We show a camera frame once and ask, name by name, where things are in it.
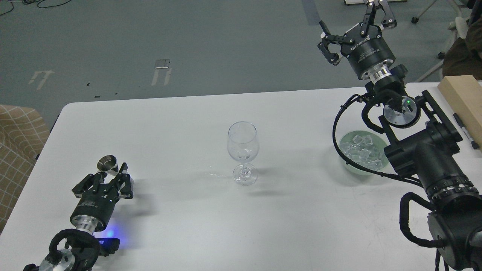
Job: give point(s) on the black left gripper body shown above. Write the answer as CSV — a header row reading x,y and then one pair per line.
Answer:
x,y
94,208

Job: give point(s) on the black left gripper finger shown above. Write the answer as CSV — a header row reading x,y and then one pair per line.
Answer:
x,y
91,181
121,187

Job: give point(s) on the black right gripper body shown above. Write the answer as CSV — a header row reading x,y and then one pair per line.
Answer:
x,y
368,51

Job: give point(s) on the steel double jigger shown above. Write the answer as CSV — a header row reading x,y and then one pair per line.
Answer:
x,y
109,165

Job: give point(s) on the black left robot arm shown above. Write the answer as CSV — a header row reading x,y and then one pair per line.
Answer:
x,y
78,249

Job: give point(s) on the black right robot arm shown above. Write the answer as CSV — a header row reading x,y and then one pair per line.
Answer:
x,y
422,143

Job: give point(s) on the pile of clear ice cubes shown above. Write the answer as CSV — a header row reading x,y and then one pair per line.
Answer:
x,y
365,149

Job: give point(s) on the clear wine glass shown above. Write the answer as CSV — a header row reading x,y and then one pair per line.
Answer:
x,y
243,147

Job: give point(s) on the white office chair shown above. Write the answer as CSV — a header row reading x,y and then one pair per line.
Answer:
x,y
441,29

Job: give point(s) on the tan checkered cushion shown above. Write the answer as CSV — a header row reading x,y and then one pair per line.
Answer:
x,y
23,135

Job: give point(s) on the light wooden block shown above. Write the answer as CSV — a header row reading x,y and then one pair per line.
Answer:
x,y
464,95

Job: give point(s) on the black marker pen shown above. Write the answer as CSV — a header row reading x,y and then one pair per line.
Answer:
x,y
462,126

